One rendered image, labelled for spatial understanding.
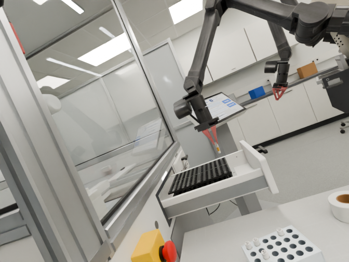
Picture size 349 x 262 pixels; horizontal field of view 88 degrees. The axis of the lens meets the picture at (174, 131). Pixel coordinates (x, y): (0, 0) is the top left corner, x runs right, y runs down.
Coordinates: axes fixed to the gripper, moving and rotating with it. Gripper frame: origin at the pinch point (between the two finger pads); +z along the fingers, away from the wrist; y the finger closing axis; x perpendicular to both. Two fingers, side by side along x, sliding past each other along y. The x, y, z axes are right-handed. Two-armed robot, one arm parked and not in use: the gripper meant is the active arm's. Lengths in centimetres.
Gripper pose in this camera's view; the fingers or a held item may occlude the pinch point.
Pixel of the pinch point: (215, 142)
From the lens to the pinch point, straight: 75.1
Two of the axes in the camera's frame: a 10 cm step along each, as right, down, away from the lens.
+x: 2.1, -1.1, 9.7
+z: 4.0, 9.1, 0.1
